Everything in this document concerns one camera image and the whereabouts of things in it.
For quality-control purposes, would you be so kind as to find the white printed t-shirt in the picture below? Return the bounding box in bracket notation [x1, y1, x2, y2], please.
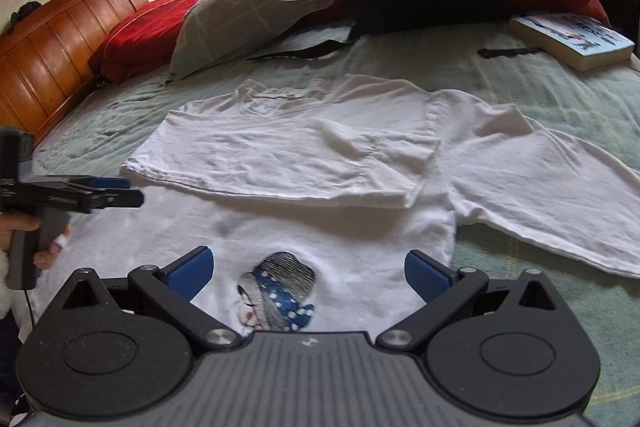
[22, 74, 640, 344]

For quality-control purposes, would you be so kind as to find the person's left forearm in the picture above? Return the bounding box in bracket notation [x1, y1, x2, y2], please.
[0, 252, 14, 319]

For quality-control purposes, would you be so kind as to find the black cable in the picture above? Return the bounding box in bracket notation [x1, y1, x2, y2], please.
[20, 288, 39, 334]

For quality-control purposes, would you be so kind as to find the paperback book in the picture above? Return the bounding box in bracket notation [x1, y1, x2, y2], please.
[509, 12, 636, 73]

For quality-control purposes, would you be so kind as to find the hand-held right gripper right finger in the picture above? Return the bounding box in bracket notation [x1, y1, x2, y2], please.
[376, 248, 557, 353]

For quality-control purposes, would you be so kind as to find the wooden headboard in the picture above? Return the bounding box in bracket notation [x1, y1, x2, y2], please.
[0, 0, 149, 148]

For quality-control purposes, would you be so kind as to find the person's left hand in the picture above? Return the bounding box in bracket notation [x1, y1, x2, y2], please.
[0, 212, 71, 270]

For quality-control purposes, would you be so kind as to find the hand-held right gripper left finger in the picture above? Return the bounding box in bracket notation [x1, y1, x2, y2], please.
[60, 244, 241, 352]

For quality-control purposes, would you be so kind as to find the grey-green pillow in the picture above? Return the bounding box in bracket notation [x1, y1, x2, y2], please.
[167, 0, 334, 84]

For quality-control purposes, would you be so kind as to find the red quilt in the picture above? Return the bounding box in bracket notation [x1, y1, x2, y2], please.
[88, 0, 602, 84]

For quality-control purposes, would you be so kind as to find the small dark cloth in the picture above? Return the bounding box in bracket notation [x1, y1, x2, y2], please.
[9, 1, 44, 28]

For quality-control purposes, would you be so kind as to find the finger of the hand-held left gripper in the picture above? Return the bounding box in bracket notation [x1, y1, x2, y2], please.
[34, 174, 132, 191]
[52, 188, 146, 214]

